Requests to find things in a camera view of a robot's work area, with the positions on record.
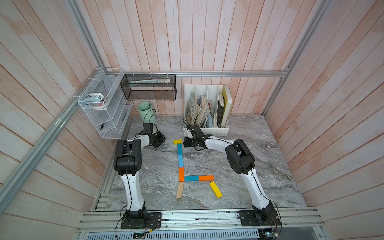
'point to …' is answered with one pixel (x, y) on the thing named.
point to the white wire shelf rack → (111, 120)
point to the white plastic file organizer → (202, 106)
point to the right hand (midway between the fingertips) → (182, 142)
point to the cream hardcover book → (227, 102)
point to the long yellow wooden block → (215, 189)
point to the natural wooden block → (180, 189)
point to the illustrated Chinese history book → (193, 108)
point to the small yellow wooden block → (177, 141)
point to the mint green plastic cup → (146, 112)
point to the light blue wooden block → (180, 160)
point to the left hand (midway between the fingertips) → (167, 139)
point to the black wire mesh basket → (149, 86)
